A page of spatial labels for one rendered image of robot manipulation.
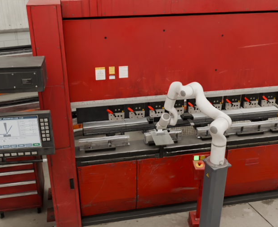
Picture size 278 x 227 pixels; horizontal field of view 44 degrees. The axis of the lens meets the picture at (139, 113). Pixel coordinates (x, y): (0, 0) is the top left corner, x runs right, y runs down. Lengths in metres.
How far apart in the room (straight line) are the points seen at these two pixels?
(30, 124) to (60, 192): 1.02
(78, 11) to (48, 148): 1.13
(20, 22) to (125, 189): 4.43
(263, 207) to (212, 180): 1.35
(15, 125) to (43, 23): 0.80
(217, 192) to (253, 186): 1.12
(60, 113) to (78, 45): 0.60
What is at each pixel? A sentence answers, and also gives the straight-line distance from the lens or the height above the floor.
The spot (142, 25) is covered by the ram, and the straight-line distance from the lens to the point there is 3.07.
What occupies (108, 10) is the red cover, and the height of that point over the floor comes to 2.21.
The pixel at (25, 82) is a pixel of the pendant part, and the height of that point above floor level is 1.83.
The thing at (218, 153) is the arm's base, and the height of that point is 1.13.
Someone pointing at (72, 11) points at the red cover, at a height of 2.21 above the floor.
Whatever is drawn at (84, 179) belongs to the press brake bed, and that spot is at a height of 0.61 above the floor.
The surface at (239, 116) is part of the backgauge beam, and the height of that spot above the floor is 0.94.
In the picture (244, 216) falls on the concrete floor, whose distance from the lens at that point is 4.13.
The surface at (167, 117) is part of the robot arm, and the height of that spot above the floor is 1.27.
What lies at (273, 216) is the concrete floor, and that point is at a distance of 4.23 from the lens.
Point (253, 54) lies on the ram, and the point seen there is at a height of 1.75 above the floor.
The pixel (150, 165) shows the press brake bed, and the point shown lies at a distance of 3.53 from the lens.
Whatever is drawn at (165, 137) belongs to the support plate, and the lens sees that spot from 3.39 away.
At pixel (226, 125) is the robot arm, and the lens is 2.86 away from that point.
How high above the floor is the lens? 2.67
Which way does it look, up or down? 26 degrees down
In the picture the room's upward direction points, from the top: straight up
